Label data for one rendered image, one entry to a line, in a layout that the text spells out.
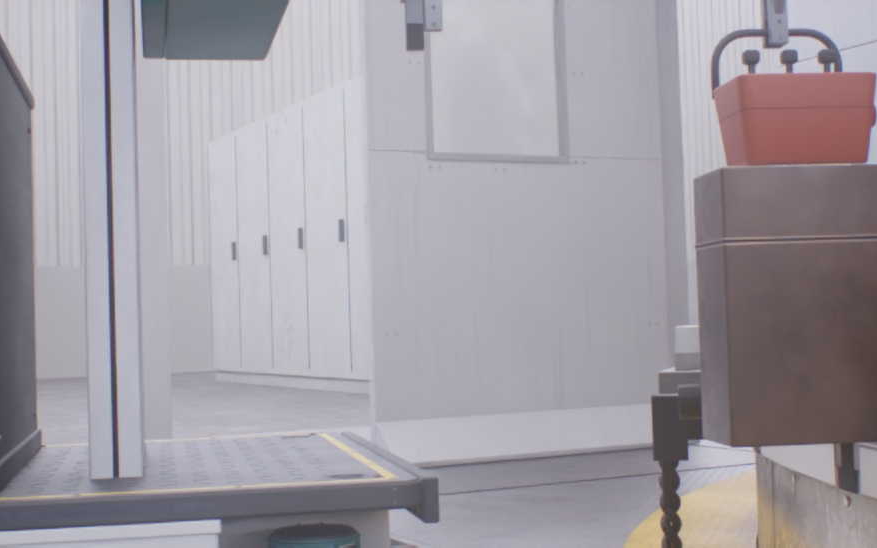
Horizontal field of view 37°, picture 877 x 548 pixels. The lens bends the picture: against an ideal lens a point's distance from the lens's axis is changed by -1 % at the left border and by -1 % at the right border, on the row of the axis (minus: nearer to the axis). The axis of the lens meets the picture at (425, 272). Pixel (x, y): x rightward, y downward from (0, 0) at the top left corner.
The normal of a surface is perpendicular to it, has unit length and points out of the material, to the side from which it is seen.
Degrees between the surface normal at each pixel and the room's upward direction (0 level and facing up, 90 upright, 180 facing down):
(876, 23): 90
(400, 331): 90
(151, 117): 90
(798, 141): 97
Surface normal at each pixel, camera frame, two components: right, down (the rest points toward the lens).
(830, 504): -1.00, 0.03
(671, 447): -0.20, -0.03
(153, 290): 0.45, -0.04
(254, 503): 0.20, -0.04
